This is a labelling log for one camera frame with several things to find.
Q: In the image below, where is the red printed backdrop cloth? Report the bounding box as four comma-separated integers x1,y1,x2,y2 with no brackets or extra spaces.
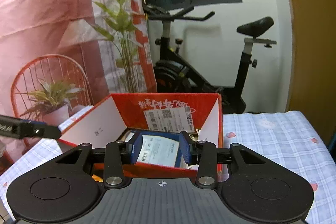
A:
1,0,157,124

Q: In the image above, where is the black exercise bike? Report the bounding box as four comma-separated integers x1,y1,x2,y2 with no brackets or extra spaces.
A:
141,0,277,114

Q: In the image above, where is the blue checked tablecloth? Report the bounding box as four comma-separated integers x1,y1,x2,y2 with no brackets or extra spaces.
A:
1,111,335,223

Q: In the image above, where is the wooden door panel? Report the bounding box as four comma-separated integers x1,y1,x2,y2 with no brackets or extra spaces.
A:
288,0,335,144

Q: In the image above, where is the red strawberry cardboard box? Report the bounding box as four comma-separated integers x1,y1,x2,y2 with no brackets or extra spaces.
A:
59,93,223,178

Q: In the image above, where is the blue tissue packet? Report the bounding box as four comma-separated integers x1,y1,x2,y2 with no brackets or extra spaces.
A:
132,131,182,168

